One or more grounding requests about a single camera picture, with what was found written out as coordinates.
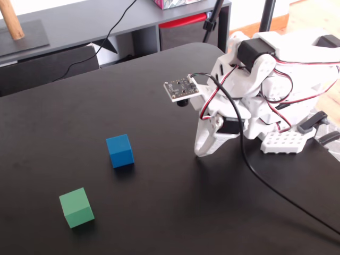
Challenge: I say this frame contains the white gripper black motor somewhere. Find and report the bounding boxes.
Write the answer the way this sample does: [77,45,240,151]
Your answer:
[191,87,252,158]

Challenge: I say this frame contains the green cube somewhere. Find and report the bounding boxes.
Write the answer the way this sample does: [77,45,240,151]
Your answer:
[58,187,95,228]

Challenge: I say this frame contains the blue cube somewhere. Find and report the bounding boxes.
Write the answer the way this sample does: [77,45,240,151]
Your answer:
[106,134,135,169]

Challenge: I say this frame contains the black grey table clamp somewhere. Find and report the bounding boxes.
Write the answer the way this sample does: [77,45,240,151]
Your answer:
[297,110,340,146]

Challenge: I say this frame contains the thin black stand with clip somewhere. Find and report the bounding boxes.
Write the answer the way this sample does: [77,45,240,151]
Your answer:
[202,0,225,43]

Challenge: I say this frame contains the white box black triangles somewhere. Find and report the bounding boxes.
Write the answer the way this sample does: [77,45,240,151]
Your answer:
[89,36,133,67]

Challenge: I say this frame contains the thick black stand pole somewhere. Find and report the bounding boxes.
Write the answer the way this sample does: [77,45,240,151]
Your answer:
[259,0,277,32]

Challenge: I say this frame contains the pink patterned box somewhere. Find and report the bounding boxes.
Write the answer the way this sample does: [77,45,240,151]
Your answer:
[151,0,204,11]

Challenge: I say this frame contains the grey shelf unit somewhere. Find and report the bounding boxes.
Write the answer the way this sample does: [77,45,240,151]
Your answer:
[0,0,232,71]

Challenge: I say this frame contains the dark fabric storage bin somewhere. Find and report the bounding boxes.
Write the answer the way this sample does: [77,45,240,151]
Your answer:
[0,45,100,98]

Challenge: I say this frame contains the dark grey slate plate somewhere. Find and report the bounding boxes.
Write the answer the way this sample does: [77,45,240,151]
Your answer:
[0,19,50,58]

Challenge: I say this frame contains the wooden pole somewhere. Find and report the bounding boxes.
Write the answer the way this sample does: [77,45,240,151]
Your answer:
[0,0,26,40]

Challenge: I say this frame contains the thick black camera cable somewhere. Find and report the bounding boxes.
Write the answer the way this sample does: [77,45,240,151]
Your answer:
[190,73,340,236]

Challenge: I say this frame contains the red black white servo wire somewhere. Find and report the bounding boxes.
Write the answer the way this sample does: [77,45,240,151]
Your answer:
[199,65,239,121]
[261,67,294,104]

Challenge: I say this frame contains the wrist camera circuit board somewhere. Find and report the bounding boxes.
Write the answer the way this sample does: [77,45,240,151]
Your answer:
[163,75,200,108]

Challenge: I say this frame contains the thin black cable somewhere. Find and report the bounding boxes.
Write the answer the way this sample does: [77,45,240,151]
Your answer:
[52,0,137,83]

